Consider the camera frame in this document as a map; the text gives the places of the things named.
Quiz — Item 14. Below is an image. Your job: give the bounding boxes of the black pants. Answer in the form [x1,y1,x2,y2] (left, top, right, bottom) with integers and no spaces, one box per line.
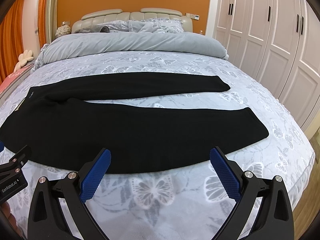
[1,72,268,174]

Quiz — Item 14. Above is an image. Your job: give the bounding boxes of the person left hand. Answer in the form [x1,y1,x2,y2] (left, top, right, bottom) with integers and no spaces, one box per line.
[1,202,21,235]

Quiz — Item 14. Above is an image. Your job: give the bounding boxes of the butterfly pattern bed sheet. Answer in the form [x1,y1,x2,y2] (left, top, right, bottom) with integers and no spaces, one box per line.
[1,51,315,239]

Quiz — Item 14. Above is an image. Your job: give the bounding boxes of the pink bench cushion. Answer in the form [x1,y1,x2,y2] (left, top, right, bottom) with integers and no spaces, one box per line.
[0,63,33,93]

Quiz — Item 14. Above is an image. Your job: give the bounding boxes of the cream flower plush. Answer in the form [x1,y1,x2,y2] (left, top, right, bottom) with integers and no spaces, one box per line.
[14,50,34,72]

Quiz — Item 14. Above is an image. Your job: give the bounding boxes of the orange curtain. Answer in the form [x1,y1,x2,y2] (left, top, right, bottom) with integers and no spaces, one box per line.
[0,0,24,83]

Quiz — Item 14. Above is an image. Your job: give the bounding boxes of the white bedside ornament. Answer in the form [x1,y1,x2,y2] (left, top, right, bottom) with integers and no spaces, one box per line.
[55,21,72,38]

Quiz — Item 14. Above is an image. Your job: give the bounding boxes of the beige padded headboard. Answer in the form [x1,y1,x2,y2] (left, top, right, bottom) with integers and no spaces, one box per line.
[72,8,193,34]

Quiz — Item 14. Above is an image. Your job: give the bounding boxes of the white wardrobe doors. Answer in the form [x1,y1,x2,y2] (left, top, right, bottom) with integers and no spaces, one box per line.
[214,0,319,130]

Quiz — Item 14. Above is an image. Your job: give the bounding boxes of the grey folded duvet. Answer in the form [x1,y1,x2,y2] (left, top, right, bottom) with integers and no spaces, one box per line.
[32,32,229,72]

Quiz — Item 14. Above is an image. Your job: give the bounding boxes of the grey patterned pillow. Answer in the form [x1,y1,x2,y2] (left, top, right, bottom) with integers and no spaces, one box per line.
[99,18,184,34]

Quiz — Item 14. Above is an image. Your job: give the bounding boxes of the wall switch panel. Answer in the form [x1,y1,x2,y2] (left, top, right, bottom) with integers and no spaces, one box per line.
[185,13,200,20]

